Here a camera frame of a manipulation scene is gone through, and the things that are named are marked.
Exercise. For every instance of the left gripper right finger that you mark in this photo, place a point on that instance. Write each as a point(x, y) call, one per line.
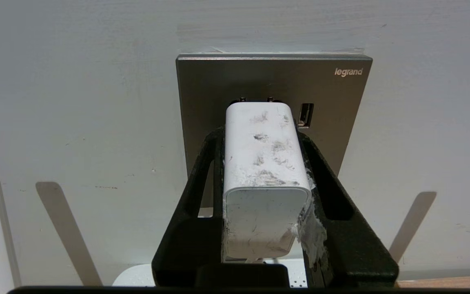
point(353, 253)

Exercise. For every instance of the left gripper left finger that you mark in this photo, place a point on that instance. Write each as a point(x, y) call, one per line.
point(190, 245)

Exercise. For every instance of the white power adapter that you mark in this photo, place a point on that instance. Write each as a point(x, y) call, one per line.
point(263, 155)

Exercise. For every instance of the grey wall power socket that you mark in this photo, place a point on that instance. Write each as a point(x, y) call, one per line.
point(259, 77)

